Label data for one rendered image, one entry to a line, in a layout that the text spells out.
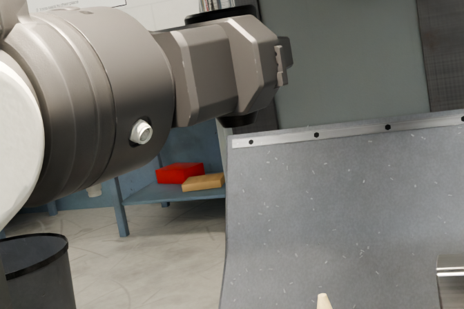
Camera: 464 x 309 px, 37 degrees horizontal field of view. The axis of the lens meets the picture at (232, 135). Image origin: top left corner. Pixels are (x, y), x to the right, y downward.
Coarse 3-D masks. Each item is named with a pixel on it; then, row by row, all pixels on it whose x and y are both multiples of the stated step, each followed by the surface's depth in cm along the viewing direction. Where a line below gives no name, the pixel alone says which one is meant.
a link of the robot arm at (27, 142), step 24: (0, 72) 24; (0, 96) 24; (24, 96) 25; (0, 120) 24; (24, 120) 25; (0, 144) 24; (24, 144) 25; (0, 168) 24; (24, 168) 25; (0, 192) 24; (24, 192) 25; (0, 216) 24
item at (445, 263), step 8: (440, 256) 49; (448, 256) 48; (456, 256) 48; (440, 264) 47; (448, 264) 47; (456, 264) 47; (440, 272) 46; (448, 272) 46; (456, 272) 46; (440, 280) 46; (448, 280) 46; (456, 280) 46; (440, 288) 46; (448, 288) 46; (456, 288) 46; (440, 296) 46; (448, 296) 46; (456, 296) 46; (440, 304) 46; (448, 304) 46; (456, 304) 46
